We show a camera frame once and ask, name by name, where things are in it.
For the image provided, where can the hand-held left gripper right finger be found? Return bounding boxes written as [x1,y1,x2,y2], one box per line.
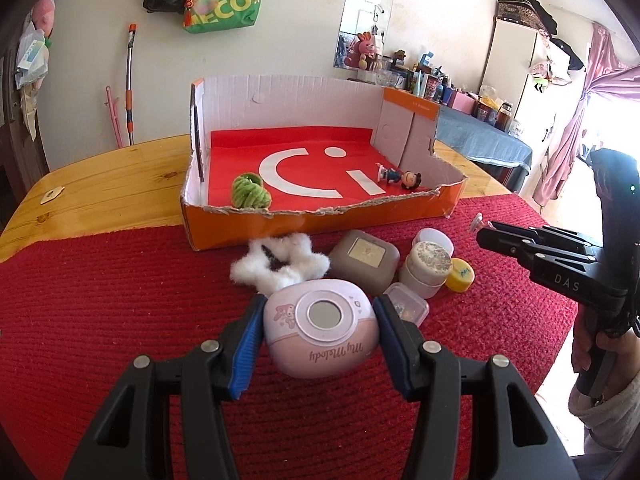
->
[372,294,583,480]

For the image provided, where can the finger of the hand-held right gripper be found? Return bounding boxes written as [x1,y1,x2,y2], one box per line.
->
[476,229,601,267]
[487,221,603,253]

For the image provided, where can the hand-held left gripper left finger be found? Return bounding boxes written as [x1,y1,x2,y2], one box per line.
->
[62,294,268,480]

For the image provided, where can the small clear plastic box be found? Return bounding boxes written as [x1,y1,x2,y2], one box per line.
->
[384,282,431,326]

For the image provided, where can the yellow bottle cap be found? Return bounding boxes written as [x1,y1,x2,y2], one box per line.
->
[444,257,476,294]

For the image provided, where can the pink round mirror device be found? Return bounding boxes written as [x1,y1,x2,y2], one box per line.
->
[262,279,381,380]

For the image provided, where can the white round lid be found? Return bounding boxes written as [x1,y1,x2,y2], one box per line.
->
[412,228,455,256]

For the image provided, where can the white jar with glitter lid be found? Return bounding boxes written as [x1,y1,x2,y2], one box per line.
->
[398,241,453,301]

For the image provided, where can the brown rounded case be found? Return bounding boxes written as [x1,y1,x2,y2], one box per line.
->
[327,230,401,297]

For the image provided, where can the white fluffy scrunchie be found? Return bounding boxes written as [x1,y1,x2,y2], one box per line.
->
[230,234,331,296]

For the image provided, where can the orange cardboard box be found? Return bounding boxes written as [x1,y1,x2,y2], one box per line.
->
[180,75,469,252]

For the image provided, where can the person's right forearm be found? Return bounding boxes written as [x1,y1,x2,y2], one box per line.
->
[569,360,640,463]

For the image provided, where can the person's right hand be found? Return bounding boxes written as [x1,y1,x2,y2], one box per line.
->
[571,306,633,394]

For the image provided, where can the cloth covered side table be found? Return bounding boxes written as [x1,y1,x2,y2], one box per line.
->
[434,105,533,193]

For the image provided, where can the red knitted mat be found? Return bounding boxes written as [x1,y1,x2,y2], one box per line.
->
[0,195,581,480]

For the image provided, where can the small doll figurine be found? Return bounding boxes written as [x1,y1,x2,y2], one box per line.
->
[376,162,423,192]

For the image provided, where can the pink curtain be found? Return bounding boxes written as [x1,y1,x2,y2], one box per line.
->
[537,22,628,206]

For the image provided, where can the green scrunchie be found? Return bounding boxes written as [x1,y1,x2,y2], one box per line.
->
[230,173,273,211]

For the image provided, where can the white cabinet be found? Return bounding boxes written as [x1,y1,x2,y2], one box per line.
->
[477,15,576,136]

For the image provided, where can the row of bottles and cups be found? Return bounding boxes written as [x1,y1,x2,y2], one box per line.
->
[375,50,526,136]

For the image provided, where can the patterned suitcase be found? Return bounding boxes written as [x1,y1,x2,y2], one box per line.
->
[495,0,558,36]

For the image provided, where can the pink rabbit plush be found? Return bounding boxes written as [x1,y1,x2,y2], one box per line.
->
[348,31,381,70]

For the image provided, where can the pink hanger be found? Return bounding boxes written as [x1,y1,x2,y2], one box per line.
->
[105,85,123,150]

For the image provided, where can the mop pole with orange tip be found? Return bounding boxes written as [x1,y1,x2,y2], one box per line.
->
[124,23,138,147]

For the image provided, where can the dark wooden door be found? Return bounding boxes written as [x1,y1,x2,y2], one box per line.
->
[0,10,51,221]

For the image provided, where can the hanging bundle of bags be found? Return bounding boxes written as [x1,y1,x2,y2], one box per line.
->
[15,27,51,91]

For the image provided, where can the pink plush toy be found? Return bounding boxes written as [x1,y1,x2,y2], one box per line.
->
[31,0,56,36]

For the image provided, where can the wall mirror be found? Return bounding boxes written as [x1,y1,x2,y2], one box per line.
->
[333,0,403,71]

